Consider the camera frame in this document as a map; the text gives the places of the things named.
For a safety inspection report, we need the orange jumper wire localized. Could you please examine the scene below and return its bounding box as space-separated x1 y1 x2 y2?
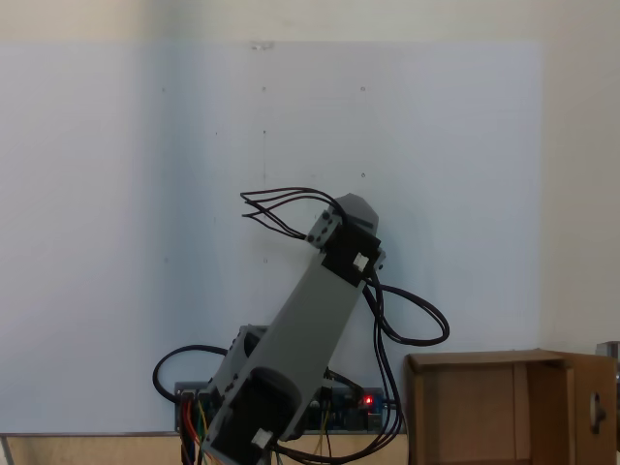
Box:
180 400 196 461

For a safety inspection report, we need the brown cardboard box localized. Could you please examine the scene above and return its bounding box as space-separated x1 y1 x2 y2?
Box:
405 348 619 465

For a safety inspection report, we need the thick black power cable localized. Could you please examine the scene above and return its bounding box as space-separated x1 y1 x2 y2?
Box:
152 344 230 404

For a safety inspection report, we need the thin yellow wire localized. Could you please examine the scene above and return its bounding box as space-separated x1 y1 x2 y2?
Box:
312 396 331 459

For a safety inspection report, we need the servo driver circuit board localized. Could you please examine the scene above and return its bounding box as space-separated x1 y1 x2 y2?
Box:
174 381 219 433

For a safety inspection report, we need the thin black servo cable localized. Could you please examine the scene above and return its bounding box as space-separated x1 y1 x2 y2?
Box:
239 186 341 241
269 268 452 464

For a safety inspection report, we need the blue power circuit board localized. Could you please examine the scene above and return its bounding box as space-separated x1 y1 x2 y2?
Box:
304 382 398 433

